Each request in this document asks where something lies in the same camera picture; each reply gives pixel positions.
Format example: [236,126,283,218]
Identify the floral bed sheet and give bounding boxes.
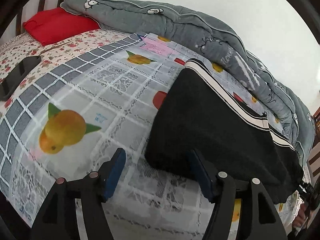
[1,29,129,116]

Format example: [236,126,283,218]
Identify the fruit print plastic table cover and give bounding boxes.
[1,33,284,239]

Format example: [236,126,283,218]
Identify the black pants with white stripe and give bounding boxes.
[145,59,303,204]

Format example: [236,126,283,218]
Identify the black smartphone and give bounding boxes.
[1,56,41,101]

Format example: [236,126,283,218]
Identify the person's right hand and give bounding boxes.
[292,203,312,229]

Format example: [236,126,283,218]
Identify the grey quilted comforter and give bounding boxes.
[60,0,315,164]

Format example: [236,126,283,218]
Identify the red pillow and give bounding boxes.
[23,8,99,46]

